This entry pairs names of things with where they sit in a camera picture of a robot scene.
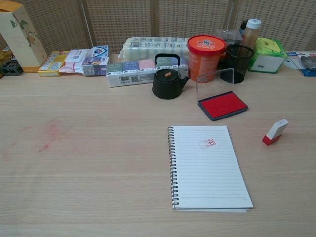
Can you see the large wrapped tissue pack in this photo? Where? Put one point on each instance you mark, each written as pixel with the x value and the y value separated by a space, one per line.
pixel 148 47

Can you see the multicolour pocket tissue pack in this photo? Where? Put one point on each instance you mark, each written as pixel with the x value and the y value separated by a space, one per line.
pixel 128 71

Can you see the orange lidded tub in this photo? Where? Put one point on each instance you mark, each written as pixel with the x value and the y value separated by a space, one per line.
pixel 205 56

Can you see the pink wet wipes pack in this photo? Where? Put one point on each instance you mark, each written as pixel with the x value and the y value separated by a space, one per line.
pixel 74 59

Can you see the red white stamp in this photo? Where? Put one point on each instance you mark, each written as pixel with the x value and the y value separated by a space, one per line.
pixel 275 130

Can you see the clear plastic box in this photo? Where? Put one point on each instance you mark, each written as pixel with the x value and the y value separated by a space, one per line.
pixel 229 37

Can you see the black teapot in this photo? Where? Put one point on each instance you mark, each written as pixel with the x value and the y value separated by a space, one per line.
pixel 166 86

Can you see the black bottle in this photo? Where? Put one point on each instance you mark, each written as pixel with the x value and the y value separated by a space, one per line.
pixel 243 26

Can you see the white spiral lined notebook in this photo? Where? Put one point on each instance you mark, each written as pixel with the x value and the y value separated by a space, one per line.
pixel 207 172

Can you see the black plastic holder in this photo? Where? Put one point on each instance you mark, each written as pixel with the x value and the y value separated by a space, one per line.
pixel 10 69

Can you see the brown bottle white cap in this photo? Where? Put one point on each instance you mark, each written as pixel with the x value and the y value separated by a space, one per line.
pixel 250 34

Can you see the blue white small box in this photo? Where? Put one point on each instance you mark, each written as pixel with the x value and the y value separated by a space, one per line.
pixel 100 51

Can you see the purple small box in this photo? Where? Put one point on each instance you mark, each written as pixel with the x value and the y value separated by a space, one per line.
pixel 93 66

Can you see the red ink pad clear lid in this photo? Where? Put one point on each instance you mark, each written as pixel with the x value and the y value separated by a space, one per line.
pixel 222 105

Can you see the tall cream orange box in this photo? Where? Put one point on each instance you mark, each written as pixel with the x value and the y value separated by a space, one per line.
pixel 17 37

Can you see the black mesh pen holder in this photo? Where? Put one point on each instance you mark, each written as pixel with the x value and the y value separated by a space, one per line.
pixel 243 61

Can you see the gold foil box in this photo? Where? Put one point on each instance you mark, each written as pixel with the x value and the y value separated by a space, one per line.
pixel 5 55

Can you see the woven folding screen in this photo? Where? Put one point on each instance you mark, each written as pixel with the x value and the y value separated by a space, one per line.
pixel 123 19

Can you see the blue hook blister pack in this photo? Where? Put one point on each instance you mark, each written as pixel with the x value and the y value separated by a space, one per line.
pixel 307 64

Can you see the yellow flat box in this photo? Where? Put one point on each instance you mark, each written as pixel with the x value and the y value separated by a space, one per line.
pixel 51 64

